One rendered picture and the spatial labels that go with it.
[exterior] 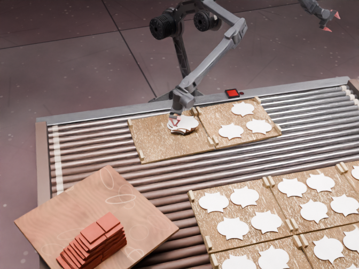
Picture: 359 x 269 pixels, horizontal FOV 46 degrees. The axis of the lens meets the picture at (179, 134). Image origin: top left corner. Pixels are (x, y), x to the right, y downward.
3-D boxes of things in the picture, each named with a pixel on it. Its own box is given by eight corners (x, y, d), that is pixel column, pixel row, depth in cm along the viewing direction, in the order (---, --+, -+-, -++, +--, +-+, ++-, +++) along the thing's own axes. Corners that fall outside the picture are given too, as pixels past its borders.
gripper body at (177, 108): (185, 105, 239) (185, 94, 234) (181, 116, 232) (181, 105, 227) (173, 103, 240) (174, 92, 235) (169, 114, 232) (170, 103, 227)
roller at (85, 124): (48, 131, 247) (47, 124, 244) (344, 89, 289) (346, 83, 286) (49, 136, 244) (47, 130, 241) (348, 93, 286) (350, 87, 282)
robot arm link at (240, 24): (254, 31, 237) (250, 19, 229) (236, 47, 236) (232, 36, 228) (203, -3, 261) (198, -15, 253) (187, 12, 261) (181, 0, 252)
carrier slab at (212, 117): (194, 110, 259) (194, 108, 258) (255, 99, 269) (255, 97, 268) (216, 149, 235) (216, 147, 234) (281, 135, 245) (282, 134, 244)
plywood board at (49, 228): (14, 223, 182) (13, 221, 181) (109, 166, 209) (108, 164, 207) (80, 307, 157) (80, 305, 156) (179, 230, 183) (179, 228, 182)
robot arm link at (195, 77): (235, 37, 240) (231, 24, 231) (242, 41, 237) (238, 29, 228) (184, 92, 235) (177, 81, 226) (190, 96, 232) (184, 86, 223)
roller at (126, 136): (50, 148, 237) (48, 142, 233) (356, 102, 279) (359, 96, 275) (50, 155, 233) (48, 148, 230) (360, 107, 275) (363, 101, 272)
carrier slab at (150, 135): (126, 123, 248) (126, 120, 247) (193, 111, 259) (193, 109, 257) (141, 165, 224) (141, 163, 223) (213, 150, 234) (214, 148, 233)
